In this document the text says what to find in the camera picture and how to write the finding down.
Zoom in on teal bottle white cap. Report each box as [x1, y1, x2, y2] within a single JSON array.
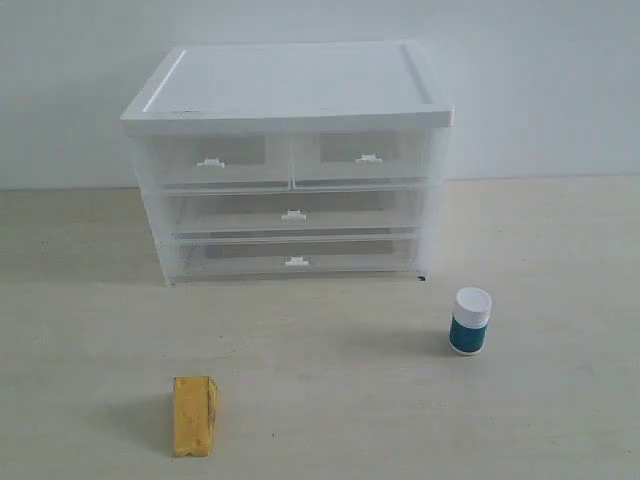
[[449, 287, 493, 355]]

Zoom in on yellow cheese wedge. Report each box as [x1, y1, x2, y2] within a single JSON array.
[[173, 376, 218, 458]]

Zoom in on clear middle wide drawer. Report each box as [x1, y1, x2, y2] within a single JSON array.
[[171, 189, 423, 238]]

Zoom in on clear wide drawer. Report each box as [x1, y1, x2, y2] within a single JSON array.
[[171, 189, 423, 238], [178, 235, 418, 278]]

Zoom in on white plastic drawer cabinet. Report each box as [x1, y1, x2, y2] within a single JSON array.
[[121, 40, 454, 284]]

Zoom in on clear bottom wide drawer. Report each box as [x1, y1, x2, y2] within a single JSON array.
[[178, 235, 418, 278]]

